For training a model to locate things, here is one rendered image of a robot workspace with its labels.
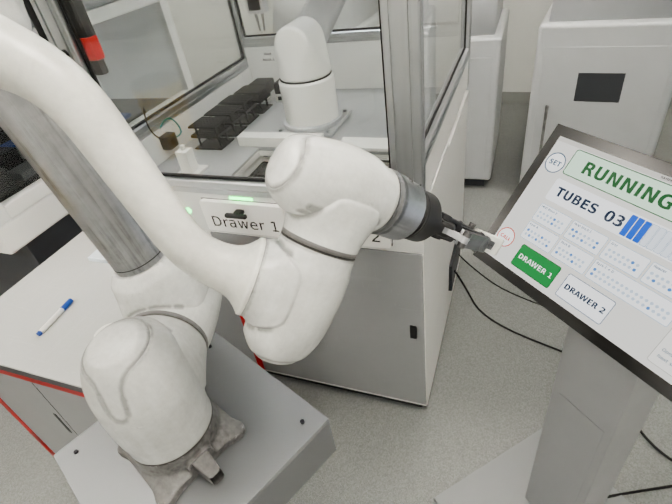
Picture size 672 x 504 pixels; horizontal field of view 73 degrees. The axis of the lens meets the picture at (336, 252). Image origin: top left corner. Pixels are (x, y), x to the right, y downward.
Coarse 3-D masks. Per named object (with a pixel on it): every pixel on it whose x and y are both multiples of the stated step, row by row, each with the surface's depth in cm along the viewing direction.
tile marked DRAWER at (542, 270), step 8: (520, 248) 90; (528, 248) 89; (520, 256) 90; (528, 256) 89; (536, 256) 88; (544, 256) 86; (512, 264) 91; (520, 264) 90; (528, 264) 88; (536, 264) 87; (544, 264) 86; (552, 264) 85; (528, 272) 88; (536, 272) 87; (544, 272) 86; (552, 272) 84; (536, 280) 87; (544, 280) 85; (552, 280) 84
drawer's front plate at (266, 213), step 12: (204, 204) 142; (216, 204) 140; (228, 204) 138; (240, 204) 136; (252, 204) 135; (264, 204) 134; (276, 204) 133; (204, 216) 145; (216, 216) 143; (252, 216) 138; (264, 216) 136; (276, 216) 134; (216, 228) 147; (228, 228) 145; (240, 228) 143; (264, 228) 139; (276, 228) 138
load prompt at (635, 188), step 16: (576, 160) 86; (592, 160) 83; (608, 160) 81; (576, 176) 85; (592, 176) 83; (608, 176) 81; (624, 176) 79; (640, 176) 77; (608, 192) 80; (624, 192) 78; (640, 192) 76; (656, 192) 74; (640, 208) 76; (656, 208) 74
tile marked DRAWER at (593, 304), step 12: (564, 288) 82; (576, 288) 81; (588, 288) 79; (564, 300) 82; (576, 300) 80; (588, 300) 79; (600, 300) 77; (612, 300) 76; (588, 312) 78; (600, 312) 77; (600, 324) 76
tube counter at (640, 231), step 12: (612, 204) 79; (612, 216) 79; (624, 216) 77; (636, 216) 76; (612, 228) 78; (624, 228) 77; (636, 228) 75; (648, 228) 74; (660, 228) 73; (636, 240) 75; (648, 240) 74; (660, 240) 72; (660, 252) 72
